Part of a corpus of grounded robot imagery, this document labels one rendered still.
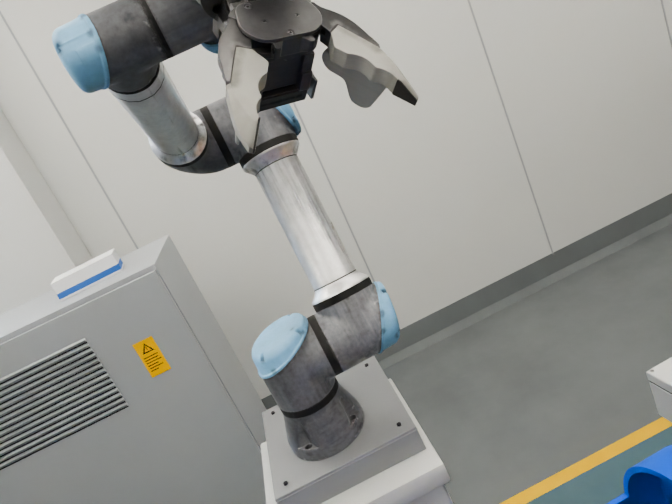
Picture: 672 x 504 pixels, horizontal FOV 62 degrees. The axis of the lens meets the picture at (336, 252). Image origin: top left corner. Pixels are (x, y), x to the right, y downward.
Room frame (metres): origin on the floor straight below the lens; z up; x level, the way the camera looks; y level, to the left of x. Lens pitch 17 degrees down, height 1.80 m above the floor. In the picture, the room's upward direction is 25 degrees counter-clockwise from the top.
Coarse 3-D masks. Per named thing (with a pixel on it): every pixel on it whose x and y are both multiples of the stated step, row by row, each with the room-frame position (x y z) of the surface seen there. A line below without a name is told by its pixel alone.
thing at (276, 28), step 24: (216, 0) 0.56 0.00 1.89; (264, 0) 0.50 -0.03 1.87; (288, 0) 0.51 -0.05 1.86; (216, 24) 0.58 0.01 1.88; (240, 24) 0.48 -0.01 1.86; (264, 24) 0.48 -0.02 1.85; (288, 24) 0.49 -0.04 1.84; (312, 24) 0.49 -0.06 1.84; (264, 48) 0.48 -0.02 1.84; (288, 48) 0.49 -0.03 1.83; (312, 48) 0.49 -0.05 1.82; (288, 72) 0.51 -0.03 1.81; (312, 72) 0.51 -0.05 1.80; (264, 96) 0.52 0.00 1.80; (288, 96) 0.53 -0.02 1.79; (312, 96) 0.54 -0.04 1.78
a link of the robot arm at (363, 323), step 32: (224, 128) 1.00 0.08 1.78; (288, 128) 1.02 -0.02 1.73; (256, 160) 0.99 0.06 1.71; (288, 160) 1.00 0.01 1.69; (288, 192) 0.98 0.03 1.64; (288, 224) 0.97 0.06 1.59; (320, 224) 0.96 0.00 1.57; (320, 256) 0.94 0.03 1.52; (320, 288) 0.93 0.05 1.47; (352, 288) 0.90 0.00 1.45; (384, 288) 0.92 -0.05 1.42; (320, 320) 0.91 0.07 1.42; (352, 320) 0.88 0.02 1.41; (384, 320) 0.88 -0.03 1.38; (352, 352) 0.87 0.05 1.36
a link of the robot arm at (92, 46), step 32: (128, 0) 0.67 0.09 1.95; (64, 32) 0.66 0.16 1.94; (96, 32) 0.65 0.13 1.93; (128, 32) 0.66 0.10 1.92; (160, 32) 0.66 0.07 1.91; (64, 64) 0.66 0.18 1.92; (96, 64) 0.66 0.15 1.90; (128, 64) 0.67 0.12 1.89; (160, 64) 0.74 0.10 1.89; (128, 96) 0.73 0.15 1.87; (160, 96) 0.76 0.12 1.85; (160, 128) 0.83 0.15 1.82; (192, 128) 0.92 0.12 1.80; (160, 160) 0.98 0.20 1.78; (192, 160) 0.96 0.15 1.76; (224, 160) 1.02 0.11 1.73
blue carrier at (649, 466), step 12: (660, 456) 0.55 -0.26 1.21; (636, 468) 0.56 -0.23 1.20; (648, 468) 0.54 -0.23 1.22; (660, 468) 0.52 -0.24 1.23; (624, 480) 0.60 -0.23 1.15; (636, 480) 0.60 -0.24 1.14; (648, 480) 0.61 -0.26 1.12; (660, 480) 0.61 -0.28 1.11; (636, 492) 0.61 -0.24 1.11; (648, 492) 0.61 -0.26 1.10; (660, 492) 0.61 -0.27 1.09
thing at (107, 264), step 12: (108, 252) 2.17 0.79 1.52; (84, 264) 2.14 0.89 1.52; (96, 264) 2.08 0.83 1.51; (108, 264) 2.09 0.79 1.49; (120, 264) 2.13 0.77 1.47; (60, 276) 2.12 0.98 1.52; (72, 276) 2.06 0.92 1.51; (84, 276) 2.07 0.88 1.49; (96, 276) 2.08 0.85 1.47; (108, 276) 2.08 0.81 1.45; (60, 288) 2.05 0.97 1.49; (72, 288) 2.06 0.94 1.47; (84, 288) 2.07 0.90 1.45
